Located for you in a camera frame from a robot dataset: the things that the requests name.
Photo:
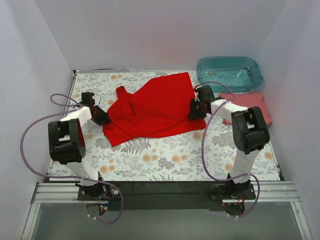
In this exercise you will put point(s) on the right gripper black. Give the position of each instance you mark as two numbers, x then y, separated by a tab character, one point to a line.
194	110

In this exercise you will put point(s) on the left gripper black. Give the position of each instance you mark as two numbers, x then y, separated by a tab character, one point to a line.
101	117

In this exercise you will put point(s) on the red t shirt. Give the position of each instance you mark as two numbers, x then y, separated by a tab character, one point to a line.
160	108

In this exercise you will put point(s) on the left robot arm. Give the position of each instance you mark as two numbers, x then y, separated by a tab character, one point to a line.
67	144

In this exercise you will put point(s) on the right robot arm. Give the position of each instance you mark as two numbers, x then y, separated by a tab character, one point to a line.
250	135

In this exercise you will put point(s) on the floral tablecloth mat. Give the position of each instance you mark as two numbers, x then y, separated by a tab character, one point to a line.
189	156

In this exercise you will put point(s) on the folded pink t shirt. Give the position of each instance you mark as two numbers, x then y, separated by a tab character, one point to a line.
244	101

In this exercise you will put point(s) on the teal plastic bin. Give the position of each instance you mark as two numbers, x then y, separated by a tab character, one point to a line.
240	74

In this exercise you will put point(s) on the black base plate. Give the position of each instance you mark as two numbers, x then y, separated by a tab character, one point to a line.
117	200

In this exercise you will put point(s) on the aluminium frame rail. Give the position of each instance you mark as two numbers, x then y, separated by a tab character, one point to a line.
69	192

